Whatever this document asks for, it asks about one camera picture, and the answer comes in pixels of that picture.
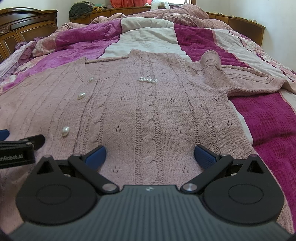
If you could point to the pink cable knit cardigan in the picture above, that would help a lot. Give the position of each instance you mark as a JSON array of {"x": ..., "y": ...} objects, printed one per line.
[{"x": 149, "y": 110}]

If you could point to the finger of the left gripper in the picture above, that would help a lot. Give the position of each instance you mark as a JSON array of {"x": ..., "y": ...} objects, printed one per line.
[{"x": 4, "y": 134}]

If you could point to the magenta patchwork quilt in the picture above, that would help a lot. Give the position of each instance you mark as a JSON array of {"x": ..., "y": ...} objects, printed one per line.
[{"x": 119, "y": 37}]

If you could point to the white plush toy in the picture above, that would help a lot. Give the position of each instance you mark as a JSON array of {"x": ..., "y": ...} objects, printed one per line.
[{"x": 155, "y": 4}]

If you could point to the dark green clothes pile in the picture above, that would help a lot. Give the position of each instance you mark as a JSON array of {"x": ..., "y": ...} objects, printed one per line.
[{"x": 80, "y": 9}]

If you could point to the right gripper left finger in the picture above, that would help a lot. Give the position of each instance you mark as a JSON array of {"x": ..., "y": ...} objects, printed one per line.
[{"x": 87, "y": 166}]

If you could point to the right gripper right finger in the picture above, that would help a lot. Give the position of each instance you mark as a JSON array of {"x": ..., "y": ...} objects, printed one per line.
[{"x": 213, "y": 164}]

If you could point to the dusty pink blanket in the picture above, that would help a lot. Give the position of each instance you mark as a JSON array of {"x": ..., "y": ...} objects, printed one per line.
[{"x": 186, "y": 14}]

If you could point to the dark wooden headboard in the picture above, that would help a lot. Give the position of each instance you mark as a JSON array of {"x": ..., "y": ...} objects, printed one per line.
[{"x": 22, "y": 24}]

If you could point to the cream and red curtain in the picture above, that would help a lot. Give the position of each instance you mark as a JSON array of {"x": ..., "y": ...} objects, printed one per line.
[{"x": 129, "y": 3}]

